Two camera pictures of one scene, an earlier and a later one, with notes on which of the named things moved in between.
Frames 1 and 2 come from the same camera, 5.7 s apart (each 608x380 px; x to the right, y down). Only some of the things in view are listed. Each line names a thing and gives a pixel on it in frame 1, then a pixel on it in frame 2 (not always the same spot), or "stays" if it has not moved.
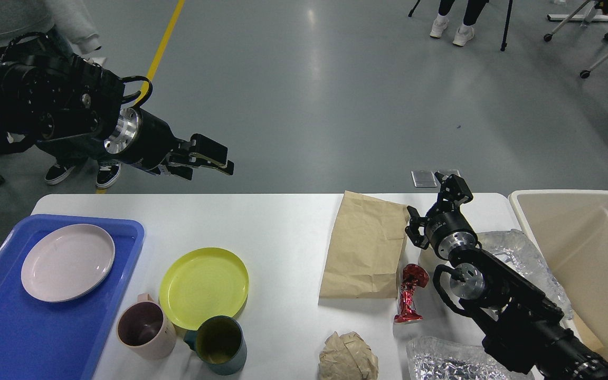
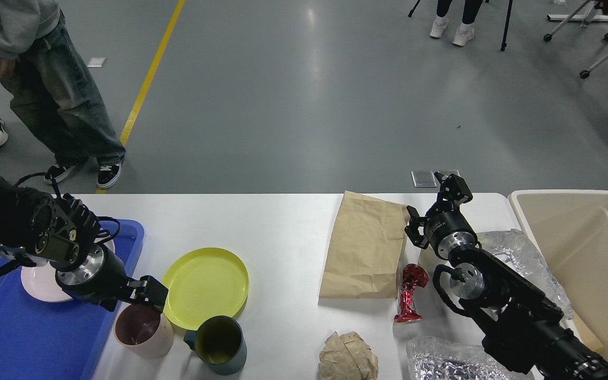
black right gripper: x=447 y=231 stays
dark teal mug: x=219 y=344 stays
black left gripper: x=136 y=136 → x=102 y=278
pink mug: x=145 y=328 stays
